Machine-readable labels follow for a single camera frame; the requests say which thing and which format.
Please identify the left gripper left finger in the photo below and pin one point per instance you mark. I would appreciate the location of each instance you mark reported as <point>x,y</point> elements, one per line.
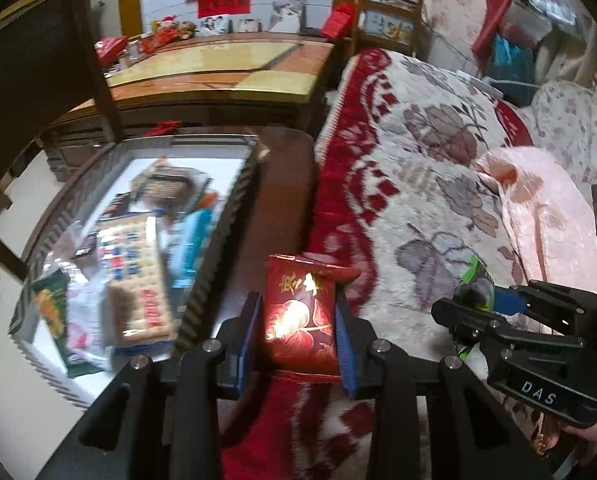
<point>239,339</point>

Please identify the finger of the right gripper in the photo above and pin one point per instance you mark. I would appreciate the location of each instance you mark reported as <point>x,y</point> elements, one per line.
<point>567,310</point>
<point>495,334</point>

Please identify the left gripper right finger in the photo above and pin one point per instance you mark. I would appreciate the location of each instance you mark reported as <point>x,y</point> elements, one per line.
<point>353,338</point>

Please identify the small green snack packet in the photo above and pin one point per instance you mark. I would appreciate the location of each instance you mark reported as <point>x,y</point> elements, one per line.
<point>476,291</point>

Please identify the red gold snack packet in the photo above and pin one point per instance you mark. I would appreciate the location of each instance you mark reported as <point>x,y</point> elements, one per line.
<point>299,313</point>

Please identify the blue white snack packet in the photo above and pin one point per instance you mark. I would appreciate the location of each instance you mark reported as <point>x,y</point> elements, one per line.
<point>188,247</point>

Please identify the yellow biscuit pack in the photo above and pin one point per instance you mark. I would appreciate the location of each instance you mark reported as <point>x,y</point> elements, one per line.
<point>129,252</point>

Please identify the orange clear cracker pack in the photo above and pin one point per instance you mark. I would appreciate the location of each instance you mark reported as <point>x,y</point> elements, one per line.
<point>168,190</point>

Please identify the green cracker packet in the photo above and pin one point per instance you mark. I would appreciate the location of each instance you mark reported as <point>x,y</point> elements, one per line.
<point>50,294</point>

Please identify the white purple snack packet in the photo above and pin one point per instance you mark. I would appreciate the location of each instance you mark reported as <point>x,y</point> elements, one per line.
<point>88,324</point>

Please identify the pink quilt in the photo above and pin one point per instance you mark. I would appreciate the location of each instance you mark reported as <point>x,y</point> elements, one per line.
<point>551,226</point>

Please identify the white striped cardboard box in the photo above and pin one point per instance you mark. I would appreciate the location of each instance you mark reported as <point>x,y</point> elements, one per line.
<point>67,240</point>

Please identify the red cream floral blanket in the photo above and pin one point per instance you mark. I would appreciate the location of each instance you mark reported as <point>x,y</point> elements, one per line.
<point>398,199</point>

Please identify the red cloth under table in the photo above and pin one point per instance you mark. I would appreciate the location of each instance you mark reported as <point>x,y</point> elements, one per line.
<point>164,128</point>

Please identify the teal plastic bag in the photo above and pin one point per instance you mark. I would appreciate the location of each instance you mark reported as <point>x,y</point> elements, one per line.
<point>512,71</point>

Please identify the marble top wooden table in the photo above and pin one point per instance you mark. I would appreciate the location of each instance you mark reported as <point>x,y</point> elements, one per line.
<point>252,78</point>

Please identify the red gift bag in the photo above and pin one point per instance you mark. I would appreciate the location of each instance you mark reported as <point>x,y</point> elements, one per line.
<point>340,22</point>

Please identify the red plush toy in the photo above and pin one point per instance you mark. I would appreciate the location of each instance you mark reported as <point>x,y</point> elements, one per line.
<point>169,29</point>

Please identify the red gift box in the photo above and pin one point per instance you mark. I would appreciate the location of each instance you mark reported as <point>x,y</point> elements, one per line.
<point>109,49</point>

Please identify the wooden side shelf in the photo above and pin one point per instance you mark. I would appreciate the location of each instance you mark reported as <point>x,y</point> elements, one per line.
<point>389,24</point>

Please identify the cat photo frame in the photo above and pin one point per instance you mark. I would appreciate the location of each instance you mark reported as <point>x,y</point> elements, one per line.
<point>287,16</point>

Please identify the red wall banner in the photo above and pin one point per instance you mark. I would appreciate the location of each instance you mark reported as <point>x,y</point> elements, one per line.
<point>207,8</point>

